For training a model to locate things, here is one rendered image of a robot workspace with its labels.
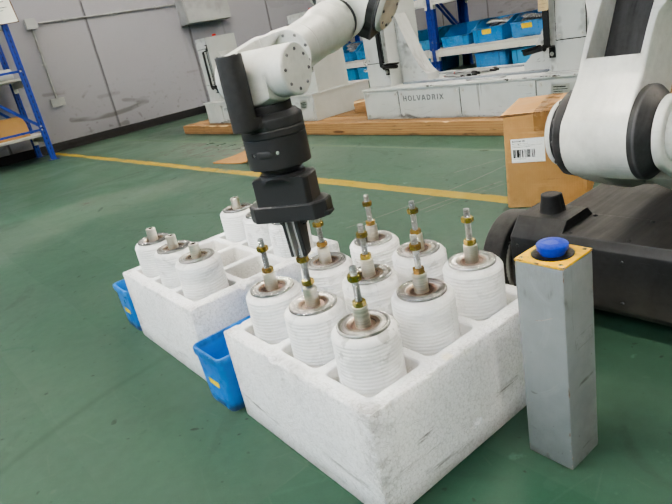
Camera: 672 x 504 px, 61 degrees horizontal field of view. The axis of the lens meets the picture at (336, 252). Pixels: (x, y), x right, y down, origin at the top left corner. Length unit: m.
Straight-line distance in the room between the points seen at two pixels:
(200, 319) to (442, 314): 0.54
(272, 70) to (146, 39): 6.78
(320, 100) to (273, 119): 3.41
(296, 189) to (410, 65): 2.89
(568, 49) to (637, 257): 1.92
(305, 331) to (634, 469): 0.49
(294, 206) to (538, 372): 0.41
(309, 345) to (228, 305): 0.37
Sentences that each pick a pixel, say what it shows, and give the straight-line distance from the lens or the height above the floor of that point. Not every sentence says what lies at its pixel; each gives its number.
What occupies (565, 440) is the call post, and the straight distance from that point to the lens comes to 0.89.
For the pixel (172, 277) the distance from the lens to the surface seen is 1.32.
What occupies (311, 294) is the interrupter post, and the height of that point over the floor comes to 0.27.
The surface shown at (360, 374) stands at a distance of 0.78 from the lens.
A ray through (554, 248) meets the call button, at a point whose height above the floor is 0.33.
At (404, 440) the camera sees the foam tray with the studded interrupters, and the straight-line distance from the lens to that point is 0.81.
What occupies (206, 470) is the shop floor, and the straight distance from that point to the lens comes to 1.04.
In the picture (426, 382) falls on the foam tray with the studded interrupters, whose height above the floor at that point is 0.17.
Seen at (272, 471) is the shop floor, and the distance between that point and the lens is 0.99.
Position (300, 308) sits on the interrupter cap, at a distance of 0.87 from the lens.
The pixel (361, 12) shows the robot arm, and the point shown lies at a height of 0.65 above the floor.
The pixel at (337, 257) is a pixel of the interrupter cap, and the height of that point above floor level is 0.25.
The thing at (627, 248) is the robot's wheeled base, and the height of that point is 0.18.
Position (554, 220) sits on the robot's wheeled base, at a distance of 1.20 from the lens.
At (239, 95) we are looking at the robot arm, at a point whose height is 0.58.
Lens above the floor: 0.63
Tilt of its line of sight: 21 degrees down
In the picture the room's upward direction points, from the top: 12 degrees counter-clockwise
